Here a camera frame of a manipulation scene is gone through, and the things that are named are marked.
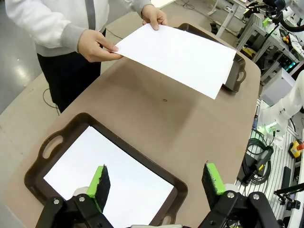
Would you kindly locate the white A4 paper stack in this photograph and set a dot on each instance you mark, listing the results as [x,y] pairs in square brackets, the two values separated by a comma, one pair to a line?
[178,54]

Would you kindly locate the brown plastic serving tray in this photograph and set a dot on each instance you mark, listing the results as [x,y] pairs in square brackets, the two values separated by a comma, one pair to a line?
[133,149]
[237,71]

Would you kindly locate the aluminium frame rack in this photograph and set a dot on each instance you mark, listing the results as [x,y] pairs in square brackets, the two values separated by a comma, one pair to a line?
[263,40]

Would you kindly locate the person right forearm white sleeve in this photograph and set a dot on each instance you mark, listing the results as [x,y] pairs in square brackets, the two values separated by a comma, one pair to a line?
[47,26]

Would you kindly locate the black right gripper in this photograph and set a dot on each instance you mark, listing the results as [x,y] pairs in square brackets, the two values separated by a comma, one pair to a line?
[261,7]

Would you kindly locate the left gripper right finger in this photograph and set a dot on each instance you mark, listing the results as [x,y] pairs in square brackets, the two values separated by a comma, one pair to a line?
[213,185]

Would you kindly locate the white A4 paper sheet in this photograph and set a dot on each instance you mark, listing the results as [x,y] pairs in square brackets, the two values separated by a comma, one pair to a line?
[107,154]

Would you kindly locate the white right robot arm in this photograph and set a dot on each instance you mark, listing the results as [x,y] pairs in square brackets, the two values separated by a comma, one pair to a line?
[288,107]

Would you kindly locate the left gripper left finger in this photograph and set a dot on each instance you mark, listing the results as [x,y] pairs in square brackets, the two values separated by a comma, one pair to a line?
[101,185]

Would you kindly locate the person in white grey hoodie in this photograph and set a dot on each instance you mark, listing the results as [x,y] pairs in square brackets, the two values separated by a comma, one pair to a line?
[59,23]

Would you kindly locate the person left forearm white sleeve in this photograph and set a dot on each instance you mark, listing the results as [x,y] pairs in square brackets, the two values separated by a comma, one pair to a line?
[140,3]

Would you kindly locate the person left hand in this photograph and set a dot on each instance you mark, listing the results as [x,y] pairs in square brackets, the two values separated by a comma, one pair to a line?
[154,15]

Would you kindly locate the yellow emergency stop button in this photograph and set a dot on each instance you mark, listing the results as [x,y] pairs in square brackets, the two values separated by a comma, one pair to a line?
[295,149]

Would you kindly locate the person right hand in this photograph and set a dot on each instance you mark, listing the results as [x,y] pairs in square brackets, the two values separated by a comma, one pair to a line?
[95,46]

